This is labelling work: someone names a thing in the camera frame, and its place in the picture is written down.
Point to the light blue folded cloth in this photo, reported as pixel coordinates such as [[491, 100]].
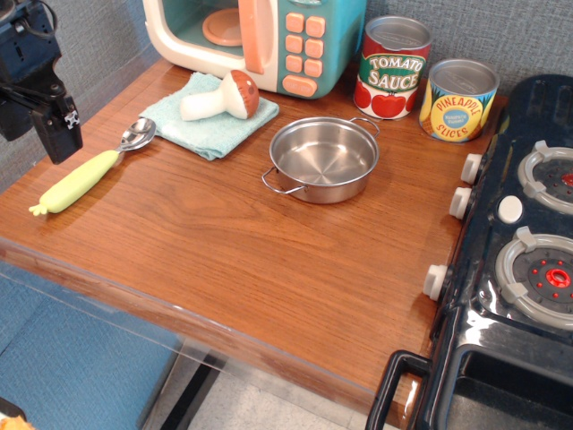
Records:
[[211, 138]]

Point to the black toy stove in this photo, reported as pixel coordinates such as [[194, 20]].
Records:
[[502, 336]]

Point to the white stove knob middle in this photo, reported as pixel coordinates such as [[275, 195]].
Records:
[[459, 202]]

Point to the teal toy microwave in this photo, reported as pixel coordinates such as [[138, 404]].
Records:
[[295, 48]]

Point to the orange microwave turntable plate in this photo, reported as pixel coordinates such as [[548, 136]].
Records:
[[223, 28]]

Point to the small metal pot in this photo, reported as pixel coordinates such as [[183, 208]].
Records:
[[323, 160]]

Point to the spoon with green handle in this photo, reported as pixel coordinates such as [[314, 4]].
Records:
[[77, 183]]

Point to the plush mushroom brown cap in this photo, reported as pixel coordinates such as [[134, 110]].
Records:
[[237, 95]]

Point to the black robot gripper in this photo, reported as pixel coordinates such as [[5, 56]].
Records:
[[29, 52]]

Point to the white stove knob lower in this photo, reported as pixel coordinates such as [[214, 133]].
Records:
[[434, 280]]

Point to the white stove knob upper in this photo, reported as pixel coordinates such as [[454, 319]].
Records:
[[470, 168]]

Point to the white stove knob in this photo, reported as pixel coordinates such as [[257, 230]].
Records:
[[434, 280], [470, 168], [459, 202]]

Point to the pineapple slices can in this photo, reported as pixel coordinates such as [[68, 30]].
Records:
[[458, 98]]

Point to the tomato sauce can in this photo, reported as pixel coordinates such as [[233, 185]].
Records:
[[394, 56]]

